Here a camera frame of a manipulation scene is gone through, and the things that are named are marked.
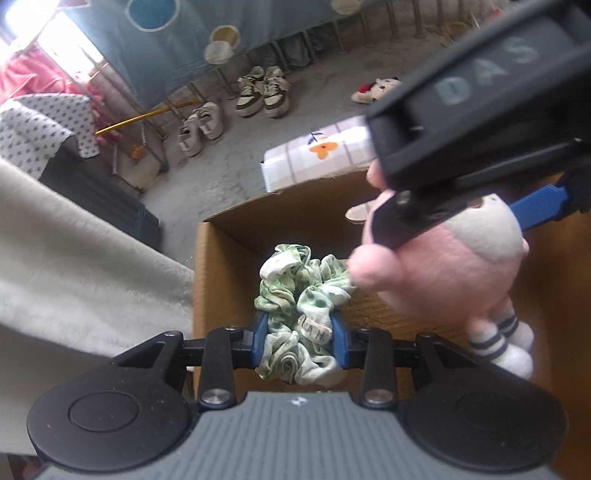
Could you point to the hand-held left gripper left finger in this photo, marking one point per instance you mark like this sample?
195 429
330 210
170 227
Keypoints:
260 339

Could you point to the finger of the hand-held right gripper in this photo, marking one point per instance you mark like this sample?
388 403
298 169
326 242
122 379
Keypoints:
390 226
540 205

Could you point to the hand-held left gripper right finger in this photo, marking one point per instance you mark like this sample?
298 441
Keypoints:
340 344

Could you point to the green white patterned socks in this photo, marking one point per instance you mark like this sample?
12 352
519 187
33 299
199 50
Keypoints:
300 295

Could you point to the pink plush doll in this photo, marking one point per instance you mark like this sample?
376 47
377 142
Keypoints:
438 277

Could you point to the cardboard box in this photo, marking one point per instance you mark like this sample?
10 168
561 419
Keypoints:
226 240

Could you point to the black haired plush doll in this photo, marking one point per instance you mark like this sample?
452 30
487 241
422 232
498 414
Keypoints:
381 87

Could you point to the checked floral tablecloth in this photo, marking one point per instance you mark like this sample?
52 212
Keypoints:
295 159

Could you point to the pair of dark sneakers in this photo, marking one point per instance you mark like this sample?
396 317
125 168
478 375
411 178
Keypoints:
276 92

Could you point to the beige curtain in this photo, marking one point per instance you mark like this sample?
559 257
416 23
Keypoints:
69 258

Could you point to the white shoe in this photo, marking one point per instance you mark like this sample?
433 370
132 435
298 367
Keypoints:
189 136
210 120

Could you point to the small orange toy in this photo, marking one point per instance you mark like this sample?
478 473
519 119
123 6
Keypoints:
137 151

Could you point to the yellow hoop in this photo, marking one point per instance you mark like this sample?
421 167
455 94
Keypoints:
129 122

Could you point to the blue sheet with circles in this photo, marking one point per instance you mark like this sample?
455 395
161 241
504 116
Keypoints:
161 46

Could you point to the white star print cloth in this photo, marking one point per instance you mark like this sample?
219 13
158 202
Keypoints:
37 124

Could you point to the pink clothes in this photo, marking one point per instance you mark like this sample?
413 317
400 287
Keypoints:
27 74

